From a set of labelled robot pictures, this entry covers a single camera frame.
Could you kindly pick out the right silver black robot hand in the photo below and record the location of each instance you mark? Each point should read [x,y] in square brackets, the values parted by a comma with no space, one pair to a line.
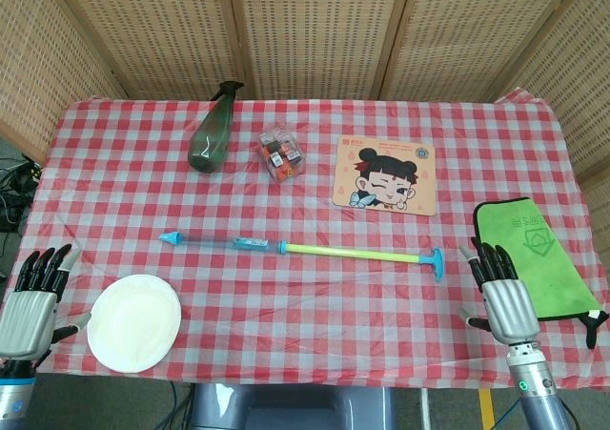
[510,311]

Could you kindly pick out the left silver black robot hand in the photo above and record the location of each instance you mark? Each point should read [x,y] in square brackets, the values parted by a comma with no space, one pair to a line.
[26,315]

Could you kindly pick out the blue yellow water pump toy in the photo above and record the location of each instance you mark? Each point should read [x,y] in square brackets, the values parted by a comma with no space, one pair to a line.
[333,252]

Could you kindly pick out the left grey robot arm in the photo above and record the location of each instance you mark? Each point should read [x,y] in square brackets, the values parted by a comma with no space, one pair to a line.
[14,394]

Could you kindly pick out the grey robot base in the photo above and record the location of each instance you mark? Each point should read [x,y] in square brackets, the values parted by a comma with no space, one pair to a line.
[219,406]

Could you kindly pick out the green cloth with black trim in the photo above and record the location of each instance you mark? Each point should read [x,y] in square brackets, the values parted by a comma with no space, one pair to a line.
[538,268]

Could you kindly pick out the white paper plate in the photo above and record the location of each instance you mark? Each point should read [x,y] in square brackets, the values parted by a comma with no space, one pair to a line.
[133,322]

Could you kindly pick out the cartoon girl mouse pad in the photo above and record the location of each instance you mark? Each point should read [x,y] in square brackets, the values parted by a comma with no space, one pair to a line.
[381,177]

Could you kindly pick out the red white checked tablecloth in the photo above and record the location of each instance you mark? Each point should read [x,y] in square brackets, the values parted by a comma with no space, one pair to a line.
[286,315]

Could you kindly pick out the dark green spray bottle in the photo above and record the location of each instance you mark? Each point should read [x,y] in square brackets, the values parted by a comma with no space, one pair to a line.
[209,134]

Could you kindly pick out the clear plastic box of items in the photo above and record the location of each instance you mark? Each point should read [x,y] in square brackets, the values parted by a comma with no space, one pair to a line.
[281,153]

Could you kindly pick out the bamboo folding screen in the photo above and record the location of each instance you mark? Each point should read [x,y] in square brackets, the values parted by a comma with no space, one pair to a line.
[310,29]

